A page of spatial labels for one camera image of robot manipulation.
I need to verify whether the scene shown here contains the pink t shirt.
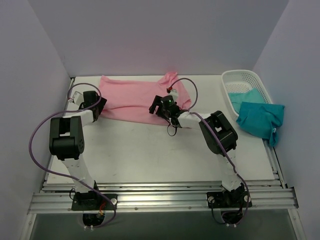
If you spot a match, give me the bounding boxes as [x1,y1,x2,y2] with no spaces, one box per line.
[98,72,178,125]

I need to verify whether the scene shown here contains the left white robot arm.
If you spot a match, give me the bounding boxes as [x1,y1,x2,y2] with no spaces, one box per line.
[49,90,107,210]

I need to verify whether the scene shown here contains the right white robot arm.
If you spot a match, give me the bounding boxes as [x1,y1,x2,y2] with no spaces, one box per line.
[149,95,242,207]

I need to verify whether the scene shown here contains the white plastic basket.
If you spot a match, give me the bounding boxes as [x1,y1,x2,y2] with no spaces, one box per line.
[220,69,273,121]

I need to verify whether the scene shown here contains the teal t shirt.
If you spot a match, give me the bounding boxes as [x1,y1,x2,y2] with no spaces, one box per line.
[228,88,285,147]

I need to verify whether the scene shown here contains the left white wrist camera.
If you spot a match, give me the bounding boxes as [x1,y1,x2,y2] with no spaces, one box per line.
[68,91,84,106]

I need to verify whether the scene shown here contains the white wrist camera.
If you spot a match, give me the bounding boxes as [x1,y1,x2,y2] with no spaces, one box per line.
[166,86,179,101]
[68,91,84,106]

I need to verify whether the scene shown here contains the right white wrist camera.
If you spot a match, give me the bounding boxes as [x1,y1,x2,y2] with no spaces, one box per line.
[166,86,179,101]

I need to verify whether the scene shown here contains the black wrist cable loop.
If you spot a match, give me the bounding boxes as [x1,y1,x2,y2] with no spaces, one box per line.
[165,122,179,138]

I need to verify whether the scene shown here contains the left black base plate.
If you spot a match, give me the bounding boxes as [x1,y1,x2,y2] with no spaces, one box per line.
[71,192,113,211]

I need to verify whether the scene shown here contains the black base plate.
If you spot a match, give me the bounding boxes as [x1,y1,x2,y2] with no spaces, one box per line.
[206,191,248,209]
[71,192,113,211]

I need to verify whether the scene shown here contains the aluminium mounting rail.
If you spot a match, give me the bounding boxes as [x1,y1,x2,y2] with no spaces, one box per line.
[28,179,299,214]

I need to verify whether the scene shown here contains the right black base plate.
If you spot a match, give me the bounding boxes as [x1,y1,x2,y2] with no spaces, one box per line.
[206,191,248,209]

